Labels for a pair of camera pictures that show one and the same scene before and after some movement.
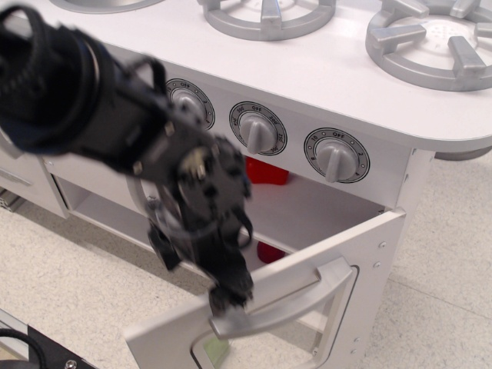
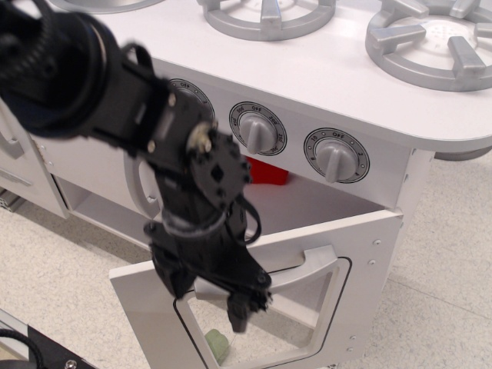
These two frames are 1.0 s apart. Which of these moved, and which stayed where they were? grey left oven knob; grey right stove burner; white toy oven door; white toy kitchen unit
Moved: white toy oven door
Stayed: grey left oven knob; grey right stove burner; white toy kitchen unit
